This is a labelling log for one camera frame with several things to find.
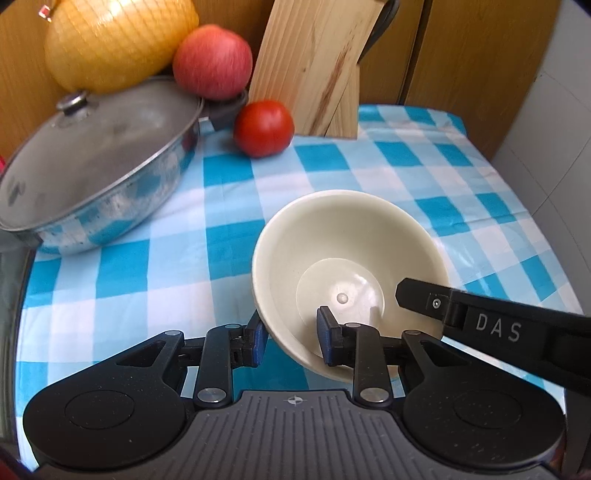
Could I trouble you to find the red tomato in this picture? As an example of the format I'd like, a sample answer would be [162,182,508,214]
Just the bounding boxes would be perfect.
[232,100,294,158]

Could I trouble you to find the black scissors handle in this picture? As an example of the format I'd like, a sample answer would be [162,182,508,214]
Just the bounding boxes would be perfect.
[358,0,401,62]

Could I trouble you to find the blue white checkered tablecloth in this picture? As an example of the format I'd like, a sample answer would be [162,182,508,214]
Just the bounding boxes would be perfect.
[11,105,581,418]

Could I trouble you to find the frosted glass door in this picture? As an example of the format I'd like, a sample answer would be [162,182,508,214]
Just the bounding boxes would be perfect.
[0,231,35,458]

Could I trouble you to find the red apple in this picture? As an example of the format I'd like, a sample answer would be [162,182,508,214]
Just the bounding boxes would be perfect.
[172,24,252,101]

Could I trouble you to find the yellow pomelo in net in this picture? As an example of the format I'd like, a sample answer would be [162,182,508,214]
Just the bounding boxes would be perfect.
[38,0,199,94]

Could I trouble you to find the glass pan lid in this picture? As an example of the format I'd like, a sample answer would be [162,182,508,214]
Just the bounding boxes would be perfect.
[1,78,204,231]

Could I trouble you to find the wooden cabinet panels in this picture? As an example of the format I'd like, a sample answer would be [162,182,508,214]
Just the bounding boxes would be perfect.
[1,1,560,159]

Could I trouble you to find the steel pan with handles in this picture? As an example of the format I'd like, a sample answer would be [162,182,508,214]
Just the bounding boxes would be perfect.
[1,77,247,255]

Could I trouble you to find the cream bowl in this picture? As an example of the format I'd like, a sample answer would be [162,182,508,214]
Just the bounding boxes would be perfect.
[252,190,449,382]

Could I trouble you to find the wooden knife block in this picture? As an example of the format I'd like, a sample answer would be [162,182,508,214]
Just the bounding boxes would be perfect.
[249,0,385,139]

